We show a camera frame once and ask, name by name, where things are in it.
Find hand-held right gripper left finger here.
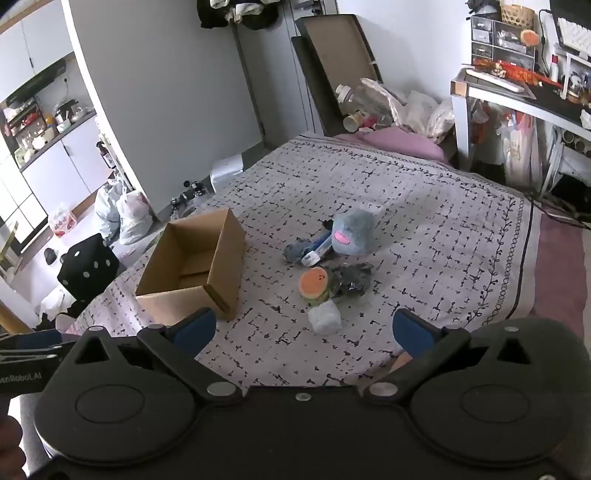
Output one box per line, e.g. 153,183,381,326
55,307,244,408

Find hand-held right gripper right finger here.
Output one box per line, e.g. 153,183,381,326
362,308,550,403

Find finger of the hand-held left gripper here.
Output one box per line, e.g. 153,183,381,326
0,347,70,366
0,330,64,352

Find brown cardboard box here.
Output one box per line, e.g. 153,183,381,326
135,208,247,328

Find dark grey shiny cloth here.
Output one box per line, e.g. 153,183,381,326
330,263,374,297

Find white soft ball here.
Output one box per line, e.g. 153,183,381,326
308,301,343,335

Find orange watermelon slice plush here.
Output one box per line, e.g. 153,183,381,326
299,267,335,308

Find grey fluffy plush toy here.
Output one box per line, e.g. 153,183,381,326
331,209,376,256

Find blue tissue pack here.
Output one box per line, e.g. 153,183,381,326
302,231,335,267

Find grey blue sock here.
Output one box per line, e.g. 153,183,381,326
283,240,315,265

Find person's left forearm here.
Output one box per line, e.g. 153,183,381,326
0,413,25,479

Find black dice stool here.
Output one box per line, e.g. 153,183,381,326
57,233,121,303

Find red white small bag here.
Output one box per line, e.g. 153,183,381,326
48,203,77,238

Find white red plastic bag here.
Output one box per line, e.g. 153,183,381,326
117,189,154,245

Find grey patterned blanket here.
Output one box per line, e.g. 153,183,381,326
74,134,541,388

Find grey white plastic bag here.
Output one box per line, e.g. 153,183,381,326
93,182,125,241

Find white wrapped box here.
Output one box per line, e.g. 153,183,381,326
210,154,245,192

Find white kitchen cabinet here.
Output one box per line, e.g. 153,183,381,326
0,18,116,252

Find white tote bag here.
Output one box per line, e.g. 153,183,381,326
501,113,543,185

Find heap of white plastic bags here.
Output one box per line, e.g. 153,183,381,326
360,78,455,139

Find clear plastic bottle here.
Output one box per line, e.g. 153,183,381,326
335,84,393,127

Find white desk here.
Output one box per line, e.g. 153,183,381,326
450,67,591,195

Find black leaning panel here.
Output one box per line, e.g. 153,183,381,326
291,14,384,137

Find red packets on desk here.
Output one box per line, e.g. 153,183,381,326
473,58,564,89

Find clear drawer organizer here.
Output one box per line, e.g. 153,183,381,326
471,16,539,63

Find hanging dark clothes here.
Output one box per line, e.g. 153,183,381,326
196,0,326,29

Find woven basket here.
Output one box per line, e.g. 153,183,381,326
500,2,536,27

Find white keyboard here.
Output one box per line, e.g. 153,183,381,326
556,16,591,61

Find black camera tripod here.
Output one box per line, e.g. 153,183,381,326
170,180,208,219

